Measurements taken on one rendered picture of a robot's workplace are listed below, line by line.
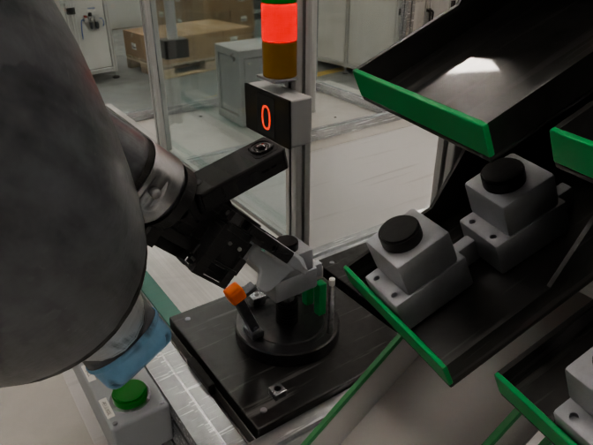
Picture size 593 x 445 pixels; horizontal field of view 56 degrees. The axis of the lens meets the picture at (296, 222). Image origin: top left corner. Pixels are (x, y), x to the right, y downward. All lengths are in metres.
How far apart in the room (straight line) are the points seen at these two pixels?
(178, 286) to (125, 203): 0.79
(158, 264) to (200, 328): 0.28
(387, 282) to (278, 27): 0.47
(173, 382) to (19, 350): 0.56
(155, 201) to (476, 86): 0.31
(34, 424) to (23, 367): 0.69
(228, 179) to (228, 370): 0.26
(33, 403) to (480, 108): 0.74
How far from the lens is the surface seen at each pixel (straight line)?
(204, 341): 0.76
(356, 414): 0.57
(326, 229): 1.23
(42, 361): 0.19
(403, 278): 0.39
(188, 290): 0.95
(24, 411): 0.90
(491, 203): 0.41
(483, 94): 0.36
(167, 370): 0.75
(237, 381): 0.70
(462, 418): 0.53
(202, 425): 0.67
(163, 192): 0.53
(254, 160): 0.59
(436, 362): 0.38
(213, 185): 0.57
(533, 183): 0.42
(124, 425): 0.69
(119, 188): 0.17
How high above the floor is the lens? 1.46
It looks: 28 degrees down
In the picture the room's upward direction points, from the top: straight up
